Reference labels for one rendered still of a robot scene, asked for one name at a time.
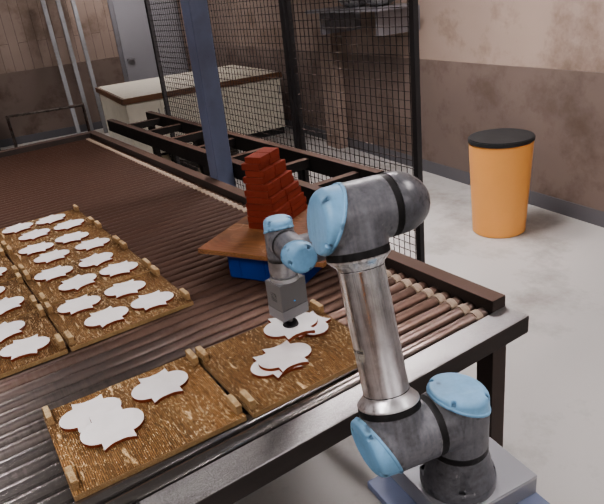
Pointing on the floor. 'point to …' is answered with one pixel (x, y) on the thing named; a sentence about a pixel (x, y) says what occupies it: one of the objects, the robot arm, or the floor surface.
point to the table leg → (495, 372)
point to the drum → (500, 180)
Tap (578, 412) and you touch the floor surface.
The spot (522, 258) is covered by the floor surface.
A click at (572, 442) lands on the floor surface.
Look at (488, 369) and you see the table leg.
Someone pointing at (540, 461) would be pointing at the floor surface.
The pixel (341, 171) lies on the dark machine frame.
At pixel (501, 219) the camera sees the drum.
